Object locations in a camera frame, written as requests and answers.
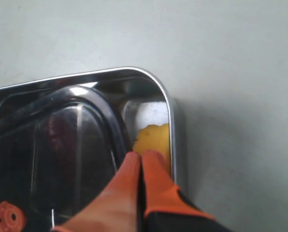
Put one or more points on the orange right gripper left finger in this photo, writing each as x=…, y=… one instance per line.
x=116, y=207

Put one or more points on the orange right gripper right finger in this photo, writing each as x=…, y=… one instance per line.
x=167, y=210

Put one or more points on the yellow toy cheese wedge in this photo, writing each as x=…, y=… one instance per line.
x=157, y=138

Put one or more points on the grey lunch box lid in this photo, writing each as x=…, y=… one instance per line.
x=57, y=154

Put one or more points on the steel two-compartment lunch box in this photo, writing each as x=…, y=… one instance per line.
x=141, y=98

